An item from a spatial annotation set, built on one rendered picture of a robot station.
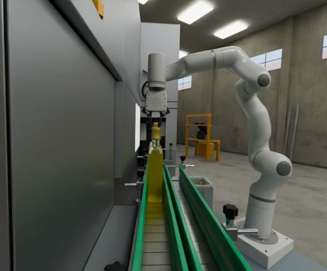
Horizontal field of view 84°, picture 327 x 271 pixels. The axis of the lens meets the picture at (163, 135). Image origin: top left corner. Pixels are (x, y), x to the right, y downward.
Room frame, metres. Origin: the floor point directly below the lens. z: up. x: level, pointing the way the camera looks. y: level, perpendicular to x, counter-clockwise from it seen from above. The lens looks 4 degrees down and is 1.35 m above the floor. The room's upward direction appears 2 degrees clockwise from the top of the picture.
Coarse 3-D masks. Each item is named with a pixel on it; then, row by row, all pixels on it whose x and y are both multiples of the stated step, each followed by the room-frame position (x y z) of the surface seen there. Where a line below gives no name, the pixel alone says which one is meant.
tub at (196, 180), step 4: (176, 176) 1.16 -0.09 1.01; (192, 176) 1.17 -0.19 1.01; (196, 176) 1.17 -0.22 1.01; (200, 176) 1.18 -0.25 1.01; (192, 180) 1.16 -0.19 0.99; (196, 180) 1.17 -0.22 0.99; (200, 180) 1.17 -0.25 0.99; (204, 180) 1.15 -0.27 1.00; (208, 180) 1.10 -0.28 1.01; (196, 184) 1.16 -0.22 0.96; (204, 184) 1.14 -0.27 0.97; (208, 184) 1.07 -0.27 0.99
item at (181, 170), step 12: (180, 168) 0.90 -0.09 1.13; (180, 180) 0.88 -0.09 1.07; (192, 192) 0.62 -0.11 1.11; (192, 204) 0.62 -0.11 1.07; (204, 204) 0.48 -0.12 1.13; (204, 216) 0.47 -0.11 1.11; (204, 228) 0.47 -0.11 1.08; (216, 228) 0.38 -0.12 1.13; (216, 240) 0.39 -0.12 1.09; (228, 240) 0.33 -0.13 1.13; (216, 252) 0.38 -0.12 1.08; (228, 252) 0.32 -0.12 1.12; (228, 264) 0.32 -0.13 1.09; (240, 264) 0.27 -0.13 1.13
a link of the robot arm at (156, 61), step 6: (150, 54) 0.85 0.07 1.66; (156, 54) 0.83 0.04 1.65; (162, 54) 0.84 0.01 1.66; (150, 60) 0.85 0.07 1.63; (156, 60) 0.83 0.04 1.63; (162, 60) 0.84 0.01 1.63; (150, 66) 0.85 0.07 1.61; (156, 66) 0.83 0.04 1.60; (162, 66) 0.85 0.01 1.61; (150, 72) 0.85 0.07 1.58; (156, 72) 0.83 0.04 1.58; (162, 72) 0.85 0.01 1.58; (150, 78) 0.85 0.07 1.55; (156, 78) 0.83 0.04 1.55; (162, 78) 0.85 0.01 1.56
